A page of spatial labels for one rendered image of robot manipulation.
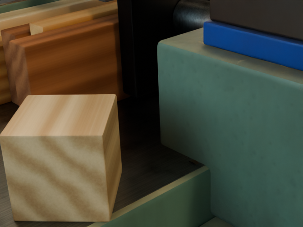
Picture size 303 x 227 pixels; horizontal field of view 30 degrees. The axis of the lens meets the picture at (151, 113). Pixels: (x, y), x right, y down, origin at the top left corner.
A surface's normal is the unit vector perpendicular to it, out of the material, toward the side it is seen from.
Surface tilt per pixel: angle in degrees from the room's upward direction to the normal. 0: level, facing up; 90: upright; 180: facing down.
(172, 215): 90
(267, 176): 90
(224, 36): 90
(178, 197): 90
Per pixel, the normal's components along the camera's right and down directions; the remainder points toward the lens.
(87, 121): -0.04, -0.91
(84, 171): -0.07, 0.42
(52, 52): 0.66, 0.29
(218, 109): -0.75, 0.30
